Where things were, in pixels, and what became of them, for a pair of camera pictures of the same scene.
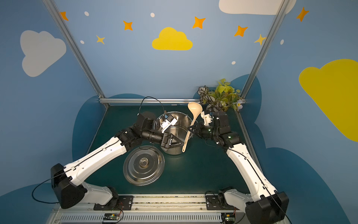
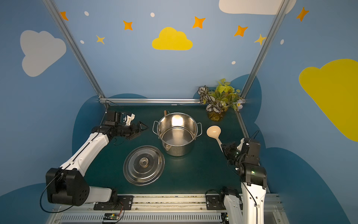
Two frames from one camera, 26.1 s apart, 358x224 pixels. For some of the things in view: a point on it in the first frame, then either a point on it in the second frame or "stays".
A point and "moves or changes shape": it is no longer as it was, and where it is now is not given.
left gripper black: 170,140 to 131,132
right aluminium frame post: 280,16 stays
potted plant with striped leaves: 223,98 stays
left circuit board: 111,216 stays
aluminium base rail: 154,209 stays
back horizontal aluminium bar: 148,101 stays
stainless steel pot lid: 143,165 stays
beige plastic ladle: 196,108 moves or changes shape
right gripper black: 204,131 to 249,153
